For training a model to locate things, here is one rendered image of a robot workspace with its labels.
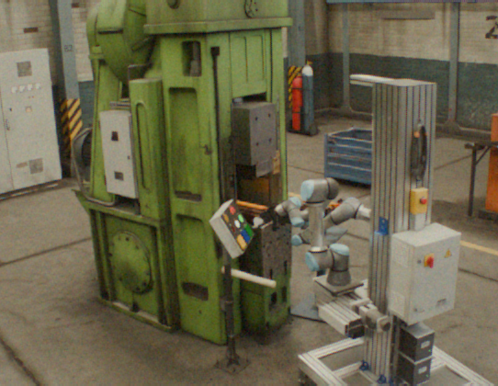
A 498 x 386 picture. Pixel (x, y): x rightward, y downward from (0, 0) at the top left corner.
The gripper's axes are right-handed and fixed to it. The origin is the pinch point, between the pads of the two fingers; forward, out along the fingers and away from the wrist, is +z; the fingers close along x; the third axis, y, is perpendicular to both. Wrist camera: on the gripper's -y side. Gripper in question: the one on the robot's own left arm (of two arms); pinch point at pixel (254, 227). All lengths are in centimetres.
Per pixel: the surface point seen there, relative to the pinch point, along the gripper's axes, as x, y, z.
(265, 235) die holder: -32.7, -16.1, 9.3
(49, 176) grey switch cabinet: -392, 130, 394
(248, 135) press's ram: -31, 52, -20
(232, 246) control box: 26.9, 1.4, 8.6
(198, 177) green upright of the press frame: -26, 45, 26
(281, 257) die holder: -51, -42, 14
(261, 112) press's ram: -43, 61, -33
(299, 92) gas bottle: -792, 23, 77
